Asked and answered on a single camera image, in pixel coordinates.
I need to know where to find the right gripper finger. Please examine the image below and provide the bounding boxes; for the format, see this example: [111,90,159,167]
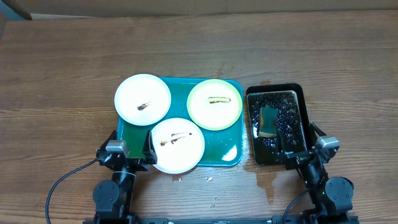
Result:
[308,123,326,143]
[277,131,286,154]

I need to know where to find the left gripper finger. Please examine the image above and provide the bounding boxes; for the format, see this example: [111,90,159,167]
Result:
[99,130,118,151]
[142,130,157,164]

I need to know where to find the white plate front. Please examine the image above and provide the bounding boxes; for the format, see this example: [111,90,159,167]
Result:
[151,118,205,174]

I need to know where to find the white plate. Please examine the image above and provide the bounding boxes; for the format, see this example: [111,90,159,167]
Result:
[114,74,172,126]
[151,118,205,174]

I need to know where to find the green yellow sponge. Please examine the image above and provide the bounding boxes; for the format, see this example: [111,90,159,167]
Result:
[258,107,278,138]

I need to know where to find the light green plate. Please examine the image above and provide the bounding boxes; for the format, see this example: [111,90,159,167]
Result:
[187,79,243,131]

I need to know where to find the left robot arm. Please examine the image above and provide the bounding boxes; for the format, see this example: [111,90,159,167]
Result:
[93,131,157,224]

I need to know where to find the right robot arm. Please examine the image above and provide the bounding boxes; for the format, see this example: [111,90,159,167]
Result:
[273,123,359,224]

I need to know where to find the black water tray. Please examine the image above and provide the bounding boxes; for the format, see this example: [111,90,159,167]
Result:
[246,83,312,166]

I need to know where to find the teal plastic tray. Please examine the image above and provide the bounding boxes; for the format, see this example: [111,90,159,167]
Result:
[117,77,244,167]

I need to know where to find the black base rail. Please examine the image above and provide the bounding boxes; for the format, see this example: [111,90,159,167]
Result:
[83,214,360,224]

